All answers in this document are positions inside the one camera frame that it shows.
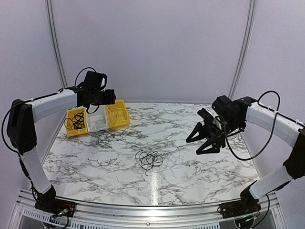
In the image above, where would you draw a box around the yellow bin left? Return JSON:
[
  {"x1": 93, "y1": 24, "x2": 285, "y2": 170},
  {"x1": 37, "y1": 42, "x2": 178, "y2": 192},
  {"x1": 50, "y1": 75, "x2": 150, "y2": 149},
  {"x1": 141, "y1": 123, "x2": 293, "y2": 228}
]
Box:
[{"x1": 64, "y1": 107, "x2": 88, "y2": 137}]

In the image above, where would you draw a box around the thin black cable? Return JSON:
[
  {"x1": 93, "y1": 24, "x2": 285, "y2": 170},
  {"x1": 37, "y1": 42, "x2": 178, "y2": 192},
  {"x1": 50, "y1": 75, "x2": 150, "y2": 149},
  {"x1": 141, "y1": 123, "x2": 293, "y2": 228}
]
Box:
[{"x1": 68, "y1": 112, "x2": 86, "y2": 131}]

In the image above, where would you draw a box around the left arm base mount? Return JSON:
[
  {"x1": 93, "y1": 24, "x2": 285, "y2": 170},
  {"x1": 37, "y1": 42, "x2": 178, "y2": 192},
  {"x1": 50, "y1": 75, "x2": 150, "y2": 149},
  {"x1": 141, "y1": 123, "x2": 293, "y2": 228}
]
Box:
[{"x1": 35, "y1": 197, "x2": 76, "y2": 218}]

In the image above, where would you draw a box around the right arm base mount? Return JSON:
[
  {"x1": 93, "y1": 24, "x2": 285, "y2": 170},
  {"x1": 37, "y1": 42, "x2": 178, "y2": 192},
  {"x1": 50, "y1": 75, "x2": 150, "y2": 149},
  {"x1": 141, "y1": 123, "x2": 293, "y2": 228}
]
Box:
[{"x1": 217, "y1": 198, "x2": 261, "y2": 219}]

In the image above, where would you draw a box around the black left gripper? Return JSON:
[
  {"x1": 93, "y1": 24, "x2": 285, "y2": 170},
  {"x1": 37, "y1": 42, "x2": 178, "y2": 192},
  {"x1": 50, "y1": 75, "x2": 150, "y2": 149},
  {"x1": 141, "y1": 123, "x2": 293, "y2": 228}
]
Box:
[{"x1": 91, "y1": 89, "x2": 116, "y2": 105}]

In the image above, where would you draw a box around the aluminium front rail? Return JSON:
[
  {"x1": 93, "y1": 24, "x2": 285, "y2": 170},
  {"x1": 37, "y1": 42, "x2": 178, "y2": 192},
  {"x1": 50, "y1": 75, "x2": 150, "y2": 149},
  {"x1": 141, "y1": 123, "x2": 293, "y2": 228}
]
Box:
[{"x1": 8, "y1": 189, "x2": 286, "y2": 229}]

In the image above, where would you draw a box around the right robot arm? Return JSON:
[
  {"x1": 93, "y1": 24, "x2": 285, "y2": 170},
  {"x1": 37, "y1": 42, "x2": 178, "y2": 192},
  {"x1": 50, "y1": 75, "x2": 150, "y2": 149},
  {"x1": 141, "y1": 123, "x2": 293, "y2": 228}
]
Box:
[{"x1": 186, "y1": 95, "x2": 305, "y2": 214}]

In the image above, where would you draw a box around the white translucent bin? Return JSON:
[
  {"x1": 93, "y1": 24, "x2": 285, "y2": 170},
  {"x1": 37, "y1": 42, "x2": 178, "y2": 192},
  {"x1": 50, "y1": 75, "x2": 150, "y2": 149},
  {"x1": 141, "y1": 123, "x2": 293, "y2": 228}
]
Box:
[{"x1": 86, "y1": 110, "x2": 109, "y2": 133}]

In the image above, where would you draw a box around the yellow bin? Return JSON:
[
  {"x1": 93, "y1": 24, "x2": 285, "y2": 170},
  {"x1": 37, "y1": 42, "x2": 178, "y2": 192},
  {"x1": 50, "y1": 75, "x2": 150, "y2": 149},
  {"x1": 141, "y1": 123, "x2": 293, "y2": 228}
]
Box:
[
  {"x1": 105, "y1": 100, "x2": 130, "y2": 129},
  {"x1": 64, "y1": 107, "x2": 88, "y2": 137}
]

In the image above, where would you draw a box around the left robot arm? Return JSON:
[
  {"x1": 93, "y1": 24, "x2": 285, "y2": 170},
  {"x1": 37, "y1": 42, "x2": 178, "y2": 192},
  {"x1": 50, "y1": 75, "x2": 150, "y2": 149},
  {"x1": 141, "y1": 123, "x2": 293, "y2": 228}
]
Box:
[{"x1": 3, "y1": 71, "x2": 116, "y2": 212}]

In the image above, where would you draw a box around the yellow bin right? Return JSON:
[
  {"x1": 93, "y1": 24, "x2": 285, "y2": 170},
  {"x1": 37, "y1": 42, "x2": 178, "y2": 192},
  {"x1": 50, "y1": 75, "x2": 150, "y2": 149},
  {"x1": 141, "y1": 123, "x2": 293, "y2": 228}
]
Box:
[{"x1": 105, "y1": 100, "x2": 130, "y2": 129}]

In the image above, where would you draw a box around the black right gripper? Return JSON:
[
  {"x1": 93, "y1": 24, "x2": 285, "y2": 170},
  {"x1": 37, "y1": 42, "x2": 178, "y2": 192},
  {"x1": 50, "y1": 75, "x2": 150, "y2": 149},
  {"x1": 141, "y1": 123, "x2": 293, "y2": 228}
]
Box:
[{"x1": 187, "y1": 115, "x2": 244, "y2": 155}]

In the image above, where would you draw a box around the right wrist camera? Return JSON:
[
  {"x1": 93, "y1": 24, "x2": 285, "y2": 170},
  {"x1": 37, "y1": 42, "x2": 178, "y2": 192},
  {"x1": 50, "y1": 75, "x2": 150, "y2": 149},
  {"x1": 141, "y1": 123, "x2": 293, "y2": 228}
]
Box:
[{"x1": 197, "y1": 108, "x2": 220, "y2": 127}]

